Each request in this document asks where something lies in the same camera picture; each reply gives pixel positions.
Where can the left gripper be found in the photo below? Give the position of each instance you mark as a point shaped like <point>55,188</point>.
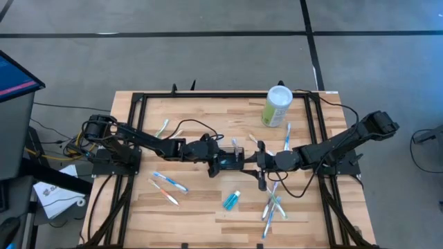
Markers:
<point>199,150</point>

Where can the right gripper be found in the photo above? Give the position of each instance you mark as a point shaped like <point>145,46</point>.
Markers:
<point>284,160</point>

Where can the blue mouthwash bottle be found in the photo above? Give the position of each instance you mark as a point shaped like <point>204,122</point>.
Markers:
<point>229,161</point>
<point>231,201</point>

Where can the blue toothbrush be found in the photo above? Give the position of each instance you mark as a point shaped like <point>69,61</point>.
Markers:
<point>171,181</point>
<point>235,147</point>
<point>268,226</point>
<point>287,136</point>

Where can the orange toothbrush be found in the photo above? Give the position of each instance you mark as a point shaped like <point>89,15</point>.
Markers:
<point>177,133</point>
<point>165,193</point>
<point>253,139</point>

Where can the white toothbrush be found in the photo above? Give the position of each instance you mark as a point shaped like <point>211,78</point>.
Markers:
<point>265,214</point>

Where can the green toothbrush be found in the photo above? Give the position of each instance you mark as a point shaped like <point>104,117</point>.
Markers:
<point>282,211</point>
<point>162,128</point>

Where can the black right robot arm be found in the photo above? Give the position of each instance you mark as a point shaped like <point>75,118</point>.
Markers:
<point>346,141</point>

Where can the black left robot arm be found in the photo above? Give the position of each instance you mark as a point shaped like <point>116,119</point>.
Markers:
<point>138,136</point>

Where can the wipes canister with green label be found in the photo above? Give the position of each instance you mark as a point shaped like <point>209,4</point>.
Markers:
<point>275,114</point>

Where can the white paper sheet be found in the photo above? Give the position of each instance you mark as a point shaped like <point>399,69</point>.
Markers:
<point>59,197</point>

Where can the grey desk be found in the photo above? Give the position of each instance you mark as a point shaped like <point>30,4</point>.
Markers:
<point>15,138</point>

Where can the monitor with blue screen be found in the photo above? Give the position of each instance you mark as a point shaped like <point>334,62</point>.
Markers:
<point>14,79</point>

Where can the black computer mouse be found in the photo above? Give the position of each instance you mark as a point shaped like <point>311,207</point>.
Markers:
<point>7,231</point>

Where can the black aluminium table frame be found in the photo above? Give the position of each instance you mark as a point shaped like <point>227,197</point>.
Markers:
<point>225,95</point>

